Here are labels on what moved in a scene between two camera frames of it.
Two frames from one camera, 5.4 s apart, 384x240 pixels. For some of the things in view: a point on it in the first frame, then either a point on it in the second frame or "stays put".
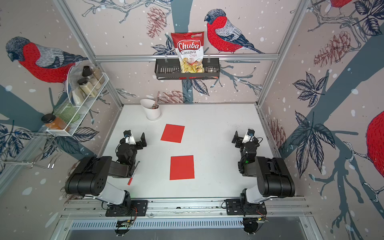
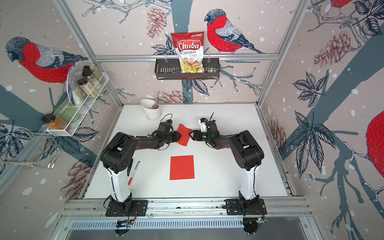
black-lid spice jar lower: [87, 87] stays put
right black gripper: [235, 138] -> [196, 133]
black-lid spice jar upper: [90, 72] stays put
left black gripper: [138, 144] -> [176, 137]
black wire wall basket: [170, 69] stays put
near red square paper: [182, 167] stays put
